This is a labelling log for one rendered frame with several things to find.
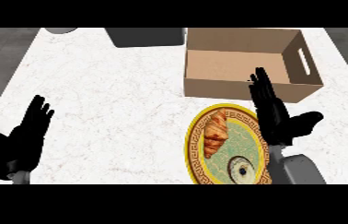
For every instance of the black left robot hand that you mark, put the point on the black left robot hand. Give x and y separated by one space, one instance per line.
26 138

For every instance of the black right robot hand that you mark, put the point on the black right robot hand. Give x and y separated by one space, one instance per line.
272 117

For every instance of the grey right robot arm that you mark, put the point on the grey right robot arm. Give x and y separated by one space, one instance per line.
293 169

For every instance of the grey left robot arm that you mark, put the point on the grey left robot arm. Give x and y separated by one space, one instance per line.
20 177

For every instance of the yellow patterned plate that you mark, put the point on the yellow patterned plate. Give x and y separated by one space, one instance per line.
234 147

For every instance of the open cardboard box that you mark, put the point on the open cardboard box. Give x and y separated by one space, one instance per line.
244 64

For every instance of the white frosted cupcake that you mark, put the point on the white frosted cupcake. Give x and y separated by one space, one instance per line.
240 170

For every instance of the brown croissant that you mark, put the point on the brown croissant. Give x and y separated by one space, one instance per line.
213 135

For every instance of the grey round object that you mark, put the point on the grey round object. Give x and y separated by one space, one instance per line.
60 30

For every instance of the dark grey block appliance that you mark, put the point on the dark grey block appliance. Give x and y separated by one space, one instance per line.
146 36

